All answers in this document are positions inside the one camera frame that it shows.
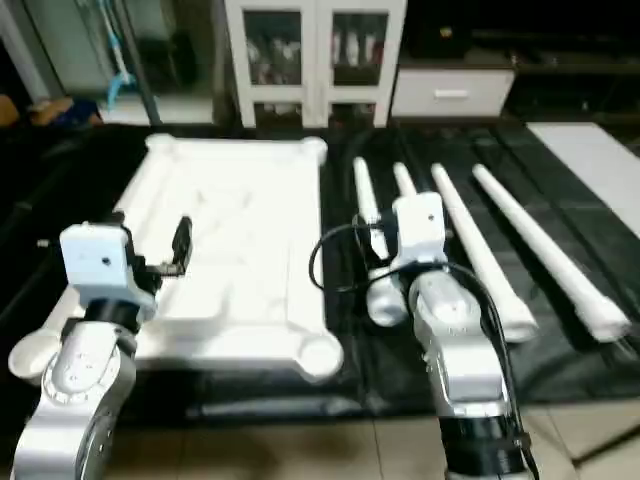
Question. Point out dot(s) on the white plastic table top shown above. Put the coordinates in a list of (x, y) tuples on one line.
[(240, 220)]

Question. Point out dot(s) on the white plastic table leg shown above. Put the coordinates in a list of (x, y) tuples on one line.
[(403, 182), (363, 190), (470, 235), (540, 245)]

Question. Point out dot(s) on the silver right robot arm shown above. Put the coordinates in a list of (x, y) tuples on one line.
[(465, 360)]

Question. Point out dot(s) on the blue plastic bag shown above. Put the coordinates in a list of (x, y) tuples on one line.
[(80, 110)]

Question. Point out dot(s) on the light blue hooked pole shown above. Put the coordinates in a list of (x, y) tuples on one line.
[(120, 80)]

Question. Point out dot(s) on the white glass-door cabinet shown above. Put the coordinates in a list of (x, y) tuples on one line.
[(315, 60)]

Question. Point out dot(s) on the white drawer unit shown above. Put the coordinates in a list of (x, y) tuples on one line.
[(450, 95)]

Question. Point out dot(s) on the white flat board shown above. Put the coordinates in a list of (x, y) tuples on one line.
[(595, 160)]

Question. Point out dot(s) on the black work mat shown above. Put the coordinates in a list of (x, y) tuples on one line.
[(610, 250)]

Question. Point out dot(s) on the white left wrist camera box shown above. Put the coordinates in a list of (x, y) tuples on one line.
[(95, 260)]

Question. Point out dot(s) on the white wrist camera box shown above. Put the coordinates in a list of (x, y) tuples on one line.
[(420, 230), (95, 260)]

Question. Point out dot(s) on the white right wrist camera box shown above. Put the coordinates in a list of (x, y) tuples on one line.
[(420, 230)]

